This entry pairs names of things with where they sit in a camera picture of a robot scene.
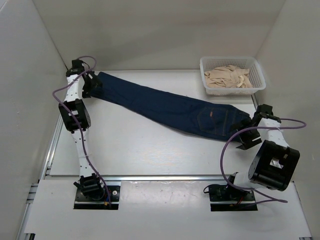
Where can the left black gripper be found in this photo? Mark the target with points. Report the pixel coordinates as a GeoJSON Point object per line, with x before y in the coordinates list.
{"type": "Point", "coordinates": [94, 83]}

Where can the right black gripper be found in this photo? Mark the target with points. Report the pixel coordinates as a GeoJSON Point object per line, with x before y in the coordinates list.
{"type": "Point", "coordinates": [247, 142]}

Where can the dark blue denim trousers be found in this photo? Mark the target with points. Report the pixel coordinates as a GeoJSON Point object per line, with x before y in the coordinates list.
{"type": "Point", "coordinates": [189, 115]}

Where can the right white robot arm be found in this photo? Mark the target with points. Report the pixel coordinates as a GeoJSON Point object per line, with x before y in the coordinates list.
{"type": "Point", "coordinates": [275, 161]}

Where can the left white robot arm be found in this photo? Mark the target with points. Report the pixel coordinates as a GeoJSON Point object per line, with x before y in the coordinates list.
{"type": "Point", "coordinates": [77, 121]}

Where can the beige trousers in basket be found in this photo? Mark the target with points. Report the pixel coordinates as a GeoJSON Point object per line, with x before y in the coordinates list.
{"type": "Point", "coordinates": [226, 77]}

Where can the white plastic mesh basket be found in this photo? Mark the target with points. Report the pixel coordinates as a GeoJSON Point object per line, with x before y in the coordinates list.
{"type": "Point", "coordinates": [255, 76]}

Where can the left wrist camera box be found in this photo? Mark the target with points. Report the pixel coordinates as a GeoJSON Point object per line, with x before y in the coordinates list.
{"type": "Point", "coordinates": [77, 65]}

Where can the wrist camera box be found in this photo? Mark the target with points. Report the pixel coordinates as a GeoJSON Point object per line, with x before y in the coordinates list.
{"type": "Point", "coordinates": [264, 109]}
{"type": "Point", "coordinates": [77, 65]}

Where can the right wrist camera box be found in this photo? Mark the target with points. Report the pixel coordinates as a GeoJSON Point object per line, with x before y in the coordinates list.
{"type": "Point", "coordinates": [264, 109]}

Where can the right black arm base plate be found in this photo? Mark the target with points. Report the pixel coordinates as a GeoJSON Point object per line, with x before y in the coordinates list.
{"type": "Point", "coordinates": [224, 198]}

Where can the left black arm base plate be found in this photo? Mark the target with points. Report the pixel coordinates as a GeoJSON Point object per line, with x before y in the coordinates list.
{"type": "Point", "coordinates": [100, 202]}

